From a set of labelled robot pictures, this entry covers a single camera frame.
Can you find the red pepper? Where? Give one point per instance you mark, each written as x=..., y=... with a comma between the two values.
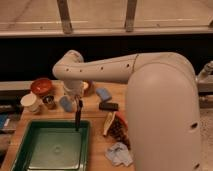
x=122, y=118

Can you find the purple bowl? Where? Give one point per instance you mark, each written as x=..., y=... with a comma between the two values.
x=88, y=88

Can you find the crumpled blue cloth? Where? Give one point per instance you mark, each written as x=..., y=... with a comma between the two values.
x=119, y=154

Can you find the white paper cup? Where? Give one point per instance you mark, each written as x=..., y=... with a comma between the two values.
x=31, y=103

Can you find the blue sponge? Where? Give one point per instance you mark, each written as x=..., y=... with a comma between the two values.
x=104, y=94

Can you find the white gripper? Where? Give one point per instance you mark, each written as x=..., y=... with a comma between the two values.
x=74, y=89

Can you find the banana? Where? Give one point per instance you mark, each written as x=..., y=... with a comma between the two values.
x=108, y=122

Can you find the red bowl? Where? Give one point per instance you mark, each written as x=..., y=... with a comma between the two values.
x=41, y=86

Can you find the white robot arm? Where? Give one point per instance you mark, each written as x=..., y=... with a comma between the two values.
x=161, y=104

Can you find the small metal cup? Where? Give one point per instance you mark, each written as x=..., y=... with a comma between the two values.
x=49, y=102

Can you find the green plastic tray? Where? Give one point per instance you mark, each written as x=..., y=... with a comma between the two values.
x=53, y=145

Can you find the black rectangular block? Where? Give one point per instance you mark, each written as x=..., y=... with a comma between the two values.
x=108, y=106

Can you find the blue plastic cup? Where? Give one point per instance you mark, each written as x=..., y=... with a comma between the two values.
x=66, y=104

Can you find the black brush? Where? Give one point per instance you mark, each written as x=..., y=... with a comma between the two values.
x=78, y=118

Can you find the dark red grapes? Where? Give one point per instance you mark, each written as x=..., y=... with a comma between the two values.
x=116, y=130

